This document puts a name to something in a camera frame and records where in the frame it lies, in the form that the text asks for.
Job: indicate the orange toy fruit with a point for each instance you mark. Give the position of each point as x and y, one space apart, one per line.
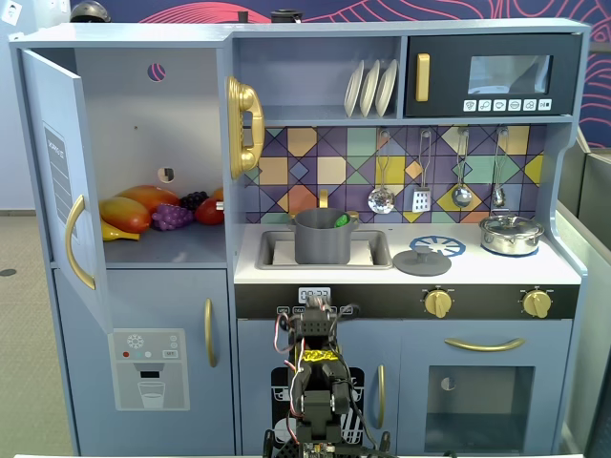
218 193

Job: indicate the orange red toy mango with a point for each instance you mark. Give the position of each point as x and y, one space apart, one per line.
148 195

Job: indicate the metal skimmer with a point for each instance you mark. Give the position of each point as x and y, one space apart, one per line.
381 200

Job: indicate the small black cylinder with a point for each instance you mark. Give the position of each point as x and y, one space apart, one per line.
243 16

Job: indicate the dark helmet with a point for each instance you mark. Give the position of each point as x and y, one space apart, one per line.
90 12

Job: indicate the gray pot lid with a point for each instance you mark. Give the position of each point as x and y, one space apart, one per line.
420 264

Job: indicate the white toy plate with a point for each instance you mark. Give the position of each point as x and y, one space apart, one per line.
370 88
386 86
353 90

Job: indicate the freezer door with dispenser print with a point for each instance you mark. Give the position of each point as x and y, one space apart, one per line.
157 296

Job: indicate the gray plastic pot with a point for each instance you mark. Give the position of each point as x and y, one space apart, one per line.
320 243

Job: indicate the dark toy grapes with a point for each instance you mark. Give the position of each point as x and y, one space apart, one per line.
193 199

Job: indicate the white wall socket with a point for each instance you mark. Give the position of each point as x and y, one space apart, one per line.
10 12

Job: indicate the oven door with window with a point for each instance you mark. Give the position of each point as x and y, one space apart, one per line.
415 405

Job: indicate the green toy pineapple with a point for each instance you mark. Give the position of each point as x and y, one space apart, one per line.
342 221

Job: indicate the gold tap knob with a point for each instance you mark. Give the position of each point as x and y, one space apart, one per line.
353 215

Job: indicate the blue toy kitchen body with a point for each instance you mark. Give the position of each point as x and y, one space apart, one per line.
382 27

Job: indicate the black microwave door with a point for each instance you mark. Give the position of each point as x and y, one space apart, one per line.
444 71

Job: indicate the purple toy grapes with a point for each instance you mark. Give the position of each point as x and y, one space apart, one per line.
169 217

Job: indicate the gray sink basin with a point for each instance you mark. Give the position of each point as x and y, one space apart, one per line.
267 248

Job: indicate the gray office partition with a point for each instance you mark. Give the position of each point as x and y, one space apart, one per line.
596 200

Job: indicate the steel cooking pot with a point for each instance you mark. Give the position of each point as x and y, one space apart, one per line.
508 245

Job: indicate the gold toy telephone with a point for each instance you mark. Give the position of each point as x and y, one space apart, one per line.
243 100

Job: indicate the yellow tape strip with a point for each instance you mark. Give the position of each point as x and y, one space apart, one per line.
320 356

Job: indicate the blue fridge door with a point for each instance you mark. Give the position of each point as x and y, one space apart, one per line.
52 119

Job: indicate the black round container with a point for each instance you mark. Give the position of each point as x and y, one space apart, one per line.
286 16

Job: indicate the dark floor disc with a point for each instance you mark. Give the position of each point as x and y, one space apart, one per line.
7 272

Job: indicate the yellow red toy mango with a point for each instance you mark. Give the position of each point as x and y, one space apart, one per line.
124 214

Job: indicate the gold faucet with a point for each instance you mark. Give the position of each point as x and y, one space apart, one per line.
324 198

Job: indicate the metal spoon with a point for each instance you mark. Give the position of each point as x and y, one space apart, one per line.
499 195

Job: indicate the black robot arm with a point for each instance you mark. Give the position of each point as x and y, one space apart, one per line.
315 410

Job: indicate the metal ladle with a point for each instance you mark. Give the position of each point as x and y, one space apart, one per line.
461 195

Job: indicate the metal slotted spatula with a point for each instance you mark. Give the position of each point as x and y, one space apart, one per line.
421 200

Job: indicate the yellow toy banana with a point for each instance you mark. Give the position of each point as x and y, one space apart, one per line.
119 235

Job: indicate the gold stove knob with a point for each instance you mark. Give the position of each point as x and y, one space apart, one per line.
537 304
438 304

